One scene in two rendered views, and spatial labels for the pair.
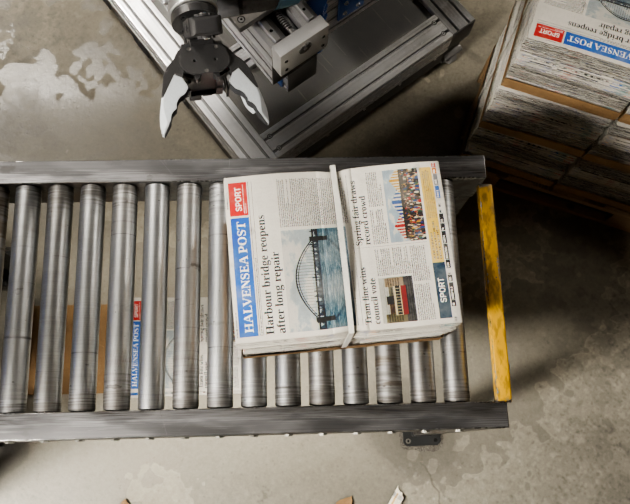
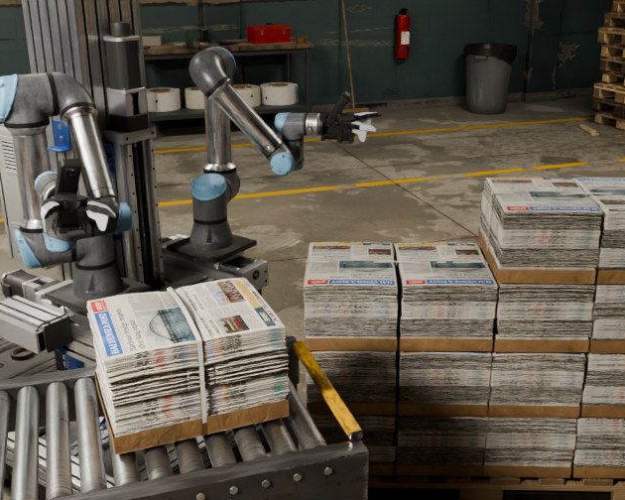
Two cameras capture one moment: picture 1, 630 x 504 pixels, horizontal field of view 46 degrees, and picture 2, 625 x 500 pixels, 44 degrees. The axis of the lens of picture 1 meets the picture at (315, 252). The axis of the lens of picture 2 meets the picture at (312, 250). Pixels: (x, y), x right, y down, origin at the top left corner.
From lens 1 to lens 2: 1.31 m
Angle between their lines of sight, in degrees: 54
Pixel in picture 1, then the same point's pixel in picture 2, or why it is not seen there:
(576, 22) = (334, 276)
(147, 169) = (20, 381)
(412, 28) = not seen: hidden behind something
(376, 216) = (205, 299)
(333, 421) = (207, 477)
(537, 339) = not seen: outside the picture
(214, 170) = (77, 373)
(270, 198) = (124, 302)
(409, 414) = (277, 460)
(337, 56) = not seen: hidden behind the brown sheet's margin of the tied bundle
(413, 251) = (237, 306)
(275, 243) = (130, 316)
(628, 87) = (387, 307)
